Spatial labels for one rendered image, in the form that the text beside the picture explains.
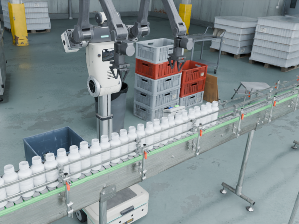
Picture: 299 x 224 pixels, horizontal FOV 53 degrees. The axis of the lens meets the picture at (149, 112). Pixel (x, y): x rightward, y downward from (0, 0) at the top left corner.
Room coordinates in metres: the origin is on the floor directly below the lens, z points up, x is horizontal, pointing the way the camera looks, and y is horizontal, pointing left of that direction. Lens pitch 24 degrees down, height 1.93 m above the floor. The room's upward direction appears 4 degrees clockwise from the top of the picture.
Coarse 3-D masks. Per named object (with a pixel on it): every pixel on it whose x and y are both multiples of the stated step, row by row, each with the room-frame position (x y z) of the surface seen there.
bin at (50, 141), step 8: (64, 128) 1.82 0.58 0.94; (32, 136) 1.68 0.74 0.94; (40, 136) 1.71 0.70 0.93; (48, 136) 1.75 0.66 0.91; (56, 136) 1.78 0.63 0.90; (64, 136) 1.82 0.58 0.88; (72, 136) 1.79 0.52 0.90; (80, 136) 1.71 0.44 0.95; (24, 144) 1.62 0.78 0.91; (32, 144) 1.67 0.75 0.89; (40, 144) 1.71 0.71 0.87; (48, 144) 1.74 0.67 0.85; (56, 144) 1.78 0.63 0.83; (64, 144) 1.81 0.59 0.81; (72, 144) 1.80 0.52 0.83; (88, 144) 1.62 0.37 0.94; (32, 152) 1.52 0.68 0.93; (40, 152) 1.70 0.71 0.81; (56, 152) 1.77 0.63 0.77; (72, 216) 1.27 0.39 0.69
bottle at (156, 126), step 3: (153, 120) 1.58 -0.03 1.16; (156, 120) 1.60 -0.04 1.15; (153, 123) 1.57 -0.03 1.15; (156, 123) 1.56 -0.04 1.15; (159, 123) 1.58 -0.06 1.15; (153, 126) 1.57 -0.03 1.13; (156, 126) 1.56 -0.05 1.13; (159, 126) 1.57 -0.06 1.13; (156, 129) 1.55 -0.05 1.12; (159, 129) 1.56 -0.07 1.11; (156, 135) 1.55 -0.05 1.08; (159, 135) 1.56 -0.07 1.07; (156, 138) 1.55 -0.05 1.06; (159, 138) 1.57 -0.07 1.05; (156, 141) 1.55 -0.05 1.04; (156, 144) 1.55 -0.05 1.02
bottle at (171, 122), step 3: (171, 114) 1.67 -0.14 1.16; (168, 117) 1.65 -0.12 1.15; (171, 117) 1.64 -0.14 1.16; (168, 120) 1.65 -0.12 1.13; (171, 120) 1.64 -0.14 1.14; (168, 123) 1.63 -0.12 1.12; (171, 123) 1.63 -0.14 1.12; (174, 123) 1.64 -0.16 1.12; (171, 126) 1.63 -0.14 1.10; (171, 129) 1.63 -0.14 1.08; (171, 132) 1.63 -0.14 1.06; (168, 135) 1.63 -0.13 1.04; (171, 135) 1.63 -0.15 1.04; (171, 138) 1.63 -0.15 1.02
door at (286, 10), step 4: (284, 0) 11.53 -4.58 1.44; (288, 0) 11.43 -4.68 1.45; (292, 0) 11.32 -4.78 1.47; (296, 0) 11.21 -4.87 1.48; (284, 4) 11.50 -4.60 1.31; (288, 4) 11.41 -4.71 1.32; (292, 4) 11.30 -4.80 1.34; (296, 4) 11.19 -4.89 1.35; (284, 8) 11.49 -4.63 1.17; (288, 8) 11.38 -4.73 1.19; (292, 8) 11.27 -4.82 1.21; (296, 8) 11.17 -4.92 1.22; (284, 12) 11.42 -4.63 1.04; (288, 12) 11.36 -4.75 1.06; (292, 12) 11.25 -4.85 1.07; (296, 12) 11.14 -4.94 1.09
